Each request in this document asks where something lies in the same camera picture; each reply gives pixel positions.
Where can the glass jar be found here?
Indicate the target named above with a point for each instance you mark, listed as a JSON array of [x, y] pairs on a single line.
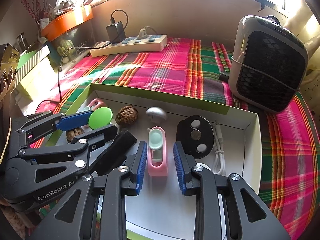
[[21, 41]]

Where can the yellow-green box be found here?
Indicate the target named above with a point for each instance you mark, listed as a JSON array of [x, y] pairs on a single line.
[[37, 82]]

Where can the white striped box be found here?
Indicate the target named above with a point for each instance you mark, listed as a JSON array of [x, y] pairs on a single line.
[[30, 65]]

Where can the beige power strip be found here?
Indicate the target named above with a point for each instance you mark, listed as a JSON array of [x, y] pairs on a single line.
[[130, 46]]

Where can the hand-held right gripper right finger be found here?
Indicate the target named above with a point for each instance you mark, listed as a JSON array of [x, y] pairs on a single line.
[[179, 170]]

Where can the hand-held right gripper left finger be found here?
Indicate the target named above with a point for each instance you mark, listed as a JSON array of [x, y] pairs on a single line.
[[141, 170]]

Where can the black disc with three holes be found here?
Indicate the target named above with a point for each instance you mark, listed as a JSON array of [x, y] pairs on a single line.
[[183, 130]]

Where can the pale green patterned bag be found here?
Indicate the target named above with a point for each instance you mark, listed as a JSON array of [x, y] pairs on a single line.
[[63, 46]]

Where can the beige plug adapter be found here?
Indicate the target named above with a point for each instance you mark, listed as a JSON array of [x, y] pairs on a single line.
[[143, 33]]

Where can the green white cardboard box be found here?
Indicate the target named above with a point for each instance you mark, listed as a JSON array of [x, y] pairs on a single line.
[[155, 210]]

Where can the person's left forearm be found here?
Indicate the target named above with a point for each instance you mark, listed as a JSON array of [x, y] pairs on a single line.
[[10, 215]]

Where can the brown wrinkled walnut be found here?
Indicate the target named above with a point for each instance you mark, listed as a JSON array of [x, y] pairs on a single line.
[[73, 133], [126, 115]]

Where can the green flat box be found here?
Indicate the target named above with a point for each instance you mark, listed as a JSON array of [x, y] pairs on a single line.
[[26, 56]]

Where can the white round device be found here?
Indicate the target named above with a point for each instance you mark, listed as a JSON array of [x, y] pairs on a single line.
[[203, 166]]

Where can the black charger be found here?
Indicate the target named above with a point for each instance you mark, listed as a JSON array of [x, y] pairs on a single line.
[[115, 32]]

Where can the silver mushroom-shaped knob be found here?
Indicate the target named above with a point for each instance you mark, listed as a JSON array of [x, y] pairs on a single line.
[[156, 113]]

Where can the pink green plaid tablecloth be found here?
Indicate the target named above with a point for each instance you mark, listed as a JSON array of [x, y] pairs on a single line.
[[162, 67]]

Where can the grey black fan heater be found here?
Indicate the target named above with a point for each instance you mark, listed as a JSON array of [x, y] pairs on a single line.
[[270, 67]]

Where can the pink toy toilet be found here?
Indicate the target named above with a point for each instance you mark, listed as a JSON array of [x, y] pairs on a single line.
[[96, 103], [157, 165]]

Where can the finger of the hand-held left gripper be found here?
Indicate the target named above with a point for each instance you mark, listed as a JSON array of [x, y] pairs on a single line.
[[75, 120], [100, 135]]

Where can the orange tray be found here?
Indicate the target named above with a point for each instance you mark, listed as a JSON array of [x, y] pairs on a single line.
[[65, 23]]

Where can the red dried twigs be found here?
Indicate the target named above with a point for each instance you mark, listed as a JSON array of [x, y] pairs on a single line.
[[32, 2]]

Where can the brown patterned box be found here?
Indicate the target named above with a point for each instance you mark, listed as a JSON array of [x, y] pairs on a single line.
[[7, 67]]

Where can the green mushroom-shaped knob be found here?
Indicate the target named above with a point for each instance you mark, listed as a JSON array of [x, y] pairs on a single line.
[[100, 117]]

